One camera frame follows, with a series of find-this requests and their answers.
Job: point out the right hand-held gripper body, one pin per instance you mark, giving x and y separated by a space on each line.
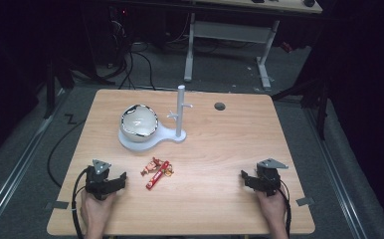
270 177

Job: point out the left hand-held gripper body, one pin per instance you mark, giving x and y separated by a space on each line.
97 181

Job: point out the person's left hand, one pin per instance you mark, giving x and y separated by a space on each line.
96 212

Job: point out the person's right hand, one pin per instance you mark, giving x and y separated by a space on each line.
273 209

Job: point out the red brown wrapped candy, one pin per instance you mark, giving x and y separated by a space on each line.
151 166

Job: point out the red stick candy packet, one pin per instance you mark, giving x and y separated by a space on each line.
157 176

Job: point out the grey tape strip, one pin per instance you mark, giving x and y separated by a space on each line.
58 205
305 201

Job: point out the small gold wrapped candy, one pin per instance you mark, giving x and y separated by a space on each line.
169 171

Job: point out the white bowl with silver rim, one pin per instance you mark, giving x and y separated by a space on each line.
139 123

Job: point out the white stand with pole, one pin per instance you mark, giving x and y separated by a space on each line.
180 116

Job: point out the black metal stand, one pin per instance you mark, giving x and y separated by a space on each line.
316 96

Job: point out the white-legged wooden desk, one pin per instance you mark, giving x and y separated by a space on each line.
233 31

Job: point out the black computer mouse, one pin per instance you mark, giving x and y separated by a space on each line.
309 2

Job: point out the metal floor rail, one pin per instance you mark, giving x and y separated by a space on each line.
14 169
334 172

